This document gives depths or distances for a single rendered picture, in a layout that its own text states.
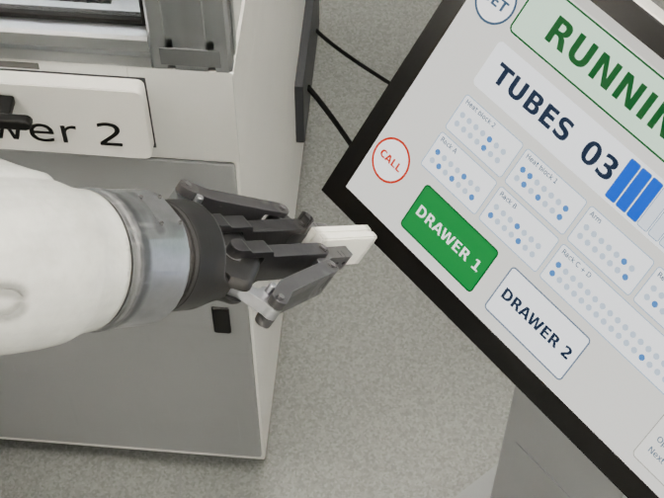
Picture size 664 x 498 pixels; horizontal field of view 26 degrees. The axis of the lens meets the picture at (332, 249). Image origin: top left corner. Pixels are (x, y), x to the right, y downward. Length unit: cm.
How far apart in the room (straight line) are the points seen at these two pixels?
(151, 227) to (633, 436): 46
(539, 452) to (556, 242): 41
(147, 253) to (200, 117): 62
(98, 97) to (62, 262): 65
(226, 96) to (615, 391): 52
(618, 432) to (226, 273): 38
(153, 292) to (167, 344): 100
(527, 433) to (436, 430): 74
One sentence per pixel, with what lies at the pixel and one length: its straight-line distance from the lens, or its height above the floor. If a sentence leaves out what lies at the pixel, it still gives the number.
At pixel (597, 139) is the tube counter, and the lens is 118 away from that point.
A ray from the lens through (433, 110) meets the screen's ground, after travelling 125.
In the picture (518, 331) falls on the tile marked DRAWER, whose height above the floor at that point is 99.
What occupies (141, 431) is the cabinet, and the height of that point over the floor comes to 13.
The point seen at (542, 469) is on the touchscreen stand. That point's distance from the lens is 157.
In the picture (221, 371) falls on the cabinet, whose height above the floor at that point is 33.
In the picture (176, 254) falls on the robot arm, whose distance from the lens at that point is 90.
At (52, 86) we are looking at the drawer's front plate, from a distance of 147.
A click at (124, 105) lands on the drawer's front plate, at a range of 147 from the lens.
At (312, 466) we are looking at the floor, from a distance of 224.
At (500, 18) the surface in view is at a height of 114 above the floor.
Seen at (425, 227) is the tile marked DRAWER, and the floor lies 100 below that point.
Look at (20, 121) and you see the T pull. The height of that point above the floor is 91.
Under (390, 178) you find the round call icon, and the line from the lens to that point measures 128.
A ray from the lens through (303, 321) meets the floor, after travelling 237.
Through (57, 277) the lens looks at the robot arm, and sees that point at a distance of 83.
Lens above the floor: 203
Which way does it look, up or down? 56 degrees down
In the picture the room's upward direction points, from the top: straight up
